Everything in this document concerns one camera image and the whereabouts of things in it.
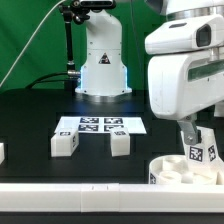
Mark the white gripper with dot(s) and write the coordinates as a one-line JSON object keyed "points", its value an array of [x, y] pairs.
{"points": [[183, 84]]}

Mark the white round stool seat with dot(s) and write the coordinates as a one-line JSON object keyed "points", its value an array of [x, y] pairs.
{"points": [[173, 169]]}

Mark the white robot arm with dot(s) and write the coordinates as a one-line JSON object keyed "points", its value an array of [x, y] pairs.
{"points": [[191, 26]]}

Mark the white paper marker sheet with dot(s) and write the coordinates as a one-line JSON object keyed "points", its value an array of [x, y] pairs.
{"points": [[90, 124]]}

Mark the white left block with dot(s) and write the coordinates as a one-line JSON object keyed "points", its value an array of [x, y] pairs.
{"points": [[2, 153]]}

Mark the white front rail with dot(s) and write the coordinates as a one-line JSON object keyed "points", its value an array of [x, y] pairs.
{"points": [[110, 198]]}

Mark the black camera on mount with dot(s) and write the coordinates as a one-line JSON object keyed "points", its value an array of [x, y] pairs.
{"points": [[94, 4]]}

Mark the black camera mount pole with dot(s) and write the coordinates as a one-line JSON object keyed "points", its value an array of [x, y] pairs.
{"points": [[73, 75]]}

